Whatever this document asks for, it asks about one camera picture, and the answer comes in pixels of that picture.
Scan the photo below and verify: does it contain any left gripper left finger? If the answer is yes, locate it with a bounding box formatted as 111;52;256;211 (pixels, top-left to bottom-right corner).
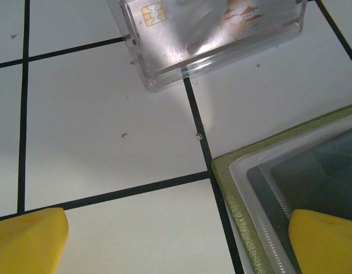
0;207;70;274

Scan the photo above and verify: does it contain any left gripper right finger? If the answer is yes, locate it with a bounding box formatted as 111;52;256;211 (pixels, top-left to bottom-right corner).
287;209;352;274

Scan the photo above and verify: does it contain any dark grey card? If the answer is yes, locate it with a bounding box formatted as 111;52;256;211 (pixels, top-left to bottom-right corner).
246;125;352;257

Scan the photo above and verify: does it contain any green card holder wallet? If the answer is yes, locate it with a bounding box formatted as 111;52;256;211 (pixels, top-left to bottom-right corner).
211;102;352;274

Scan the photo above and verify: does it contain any clear acrylic card stand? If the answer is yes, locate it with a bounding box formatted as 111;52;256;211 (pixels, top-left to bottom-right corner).
106;0;309;92

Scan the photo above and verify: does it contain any white blossom VIP card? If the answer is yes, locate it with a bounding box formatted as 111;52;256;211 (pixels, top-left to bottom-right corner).
126;0;301;65

